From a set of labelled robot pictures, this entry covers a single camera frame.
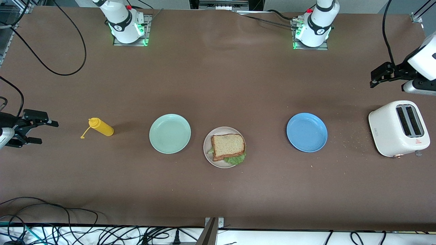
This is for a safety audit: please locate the yellow squeeze bottle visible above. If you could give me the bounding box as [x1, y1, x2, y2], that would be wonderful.
[80, 118, 114, 140]

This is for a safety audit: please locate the green lettuce leaf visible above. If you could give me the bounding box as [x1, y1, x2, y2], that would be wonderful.
[207, 146, 246, 166]

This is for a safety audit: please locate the blue plate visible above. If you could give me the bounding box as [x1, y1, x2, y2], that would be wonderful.
[286, 113, 328, 153]

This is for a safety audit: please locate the mint green plate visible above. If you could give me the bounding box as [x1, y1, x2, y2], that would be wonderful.
[149, 114, 191, 154]

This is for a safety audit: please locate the beige plate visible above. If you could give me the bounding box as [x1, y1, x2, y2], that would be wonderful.
[203, 126, 246, 168]

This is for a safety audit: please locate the white toaster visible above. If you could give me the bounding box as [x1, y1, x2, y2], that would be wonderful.
[368, 100, 431, 159]

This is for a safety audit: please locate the aluminium profile bar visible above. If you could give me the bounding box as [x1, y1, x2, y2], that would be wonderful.
[410, 0, 436, 23]

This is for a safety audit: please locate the brown table cover sheet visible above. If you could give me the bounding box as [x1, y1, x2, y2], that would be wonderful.
[0, 6, 436, 232]

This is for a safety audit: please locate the dark equipment rack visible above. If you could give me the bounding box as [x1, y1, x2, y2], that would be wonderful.
[189, 0, 264, 11]

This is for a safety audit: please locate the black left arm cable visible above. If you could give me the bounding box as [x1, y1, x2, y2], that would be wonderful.
[382, 0, 396, 67]

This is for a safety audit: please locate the aluminium table frame rail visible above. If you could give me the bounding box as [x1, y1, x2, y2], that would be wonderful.
[0, 0, 34, 66]

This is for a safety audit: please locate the tangled black cable bundle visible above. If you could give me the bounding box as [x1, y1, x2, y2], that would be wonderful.
[0, 197, 205, 245]

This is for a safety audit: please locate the black braided cable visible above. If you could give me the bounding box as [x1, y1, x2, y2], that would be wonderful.
[243, 14, 297, 30]

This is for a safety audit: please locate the grey metal table bracket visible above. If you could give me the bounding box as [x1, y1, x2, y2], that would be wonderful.
[197, 217, 225, 245]

